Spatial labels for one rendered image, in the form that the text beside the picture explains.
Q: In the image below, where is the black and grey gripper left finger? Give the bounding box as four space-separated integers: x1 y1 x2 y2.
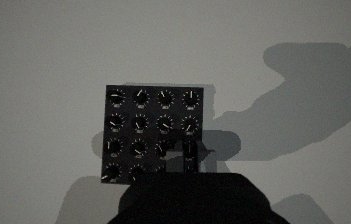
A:
166 140 185 172

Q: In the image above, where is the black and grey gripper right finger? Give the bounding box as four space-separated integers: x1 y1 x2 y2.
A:
194 140 217 173

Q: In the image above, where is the black knob box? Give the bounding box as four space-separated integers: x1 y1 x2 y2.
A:
101 85 204 185

